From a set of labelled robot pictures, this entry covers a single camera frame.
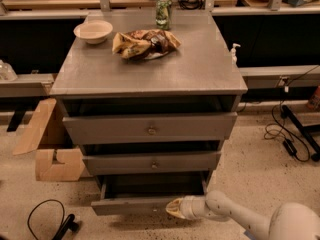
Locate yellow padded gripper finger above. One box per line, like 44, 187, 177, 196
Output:
166, 198, 184, 219

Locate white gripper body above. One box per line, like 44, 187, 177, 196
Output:
180, 196, 210, 220

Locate grey bottom drawer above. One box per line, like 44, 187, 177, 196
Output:
91, 171, 211, 215

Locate grey drawer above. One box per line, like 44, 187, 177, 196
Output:
63, 112, 237, 145
91, 171, 211, 215
83, 151, 221, 175

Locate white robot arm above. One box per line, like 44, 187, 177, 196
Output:
166, 190, 320, 240

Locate grey middle drawer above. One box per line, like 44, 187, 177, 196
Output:
83, 151, 221, 175

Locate grey top drawer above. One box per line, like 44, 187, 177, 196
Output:
63, 112, 237, 145

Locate grey wooden drawer cabinet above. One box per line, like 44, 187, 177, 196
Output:
49, 9, 249, 217

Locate black chair base leg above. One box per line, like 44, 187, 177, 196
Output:
52, 214, 80, 240

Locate cardboard box flaps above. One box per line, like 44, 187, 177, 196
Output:
13, 98, 90, 182

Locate black stand leg right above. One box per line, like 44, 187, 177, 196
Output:
282, 105, 320, 162

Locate white pump bottle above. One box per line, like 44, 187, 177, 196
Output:
230, 43, 241, 64

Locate crumpled chip bag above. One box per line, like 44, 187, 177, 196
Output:
112, 29, 181, 60

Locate white bowl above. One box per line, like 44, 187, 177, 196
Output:
73, 20, 113, 44

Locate green soda can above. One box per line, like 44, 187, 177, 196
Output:
155, 0, 172, 30

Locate black floor cable right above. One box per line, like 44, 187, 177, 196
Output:
263, 63, 320, 163

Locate black floor cable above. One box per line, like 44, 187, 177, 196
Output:
26, 198, 66, 240
263, 63, 320, 163

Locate black floor cable left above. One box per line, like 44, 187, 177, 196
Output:
26, 198, 66, 240

